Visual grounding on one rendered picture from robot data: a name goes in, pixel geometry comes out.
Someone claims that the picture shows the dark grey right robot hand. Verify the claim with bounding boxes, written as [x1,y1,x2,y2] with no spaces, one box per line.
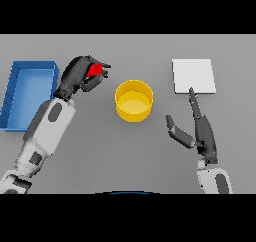
[165,87,219,165]

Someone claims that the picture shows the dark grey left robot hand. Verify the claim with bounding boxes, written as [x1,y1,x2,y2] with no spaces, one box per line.
[53,55,112,103]

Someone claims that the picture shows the red beaker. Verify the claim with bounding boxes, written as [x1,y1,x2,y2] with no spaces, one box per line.
[86,63,104,78]

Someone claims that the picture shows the pale square measuring scale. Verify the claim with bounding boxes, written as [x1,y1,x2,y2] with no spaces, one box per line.
[171,58,217,95]

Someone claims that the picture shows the yellow bowl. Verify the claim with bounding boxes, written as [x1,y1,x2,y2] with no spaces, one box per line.
[114,79,155,123]

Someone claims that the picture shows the blue tray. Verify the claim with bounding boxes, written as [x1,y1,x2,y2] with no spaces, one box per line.
[0,60,60,133]

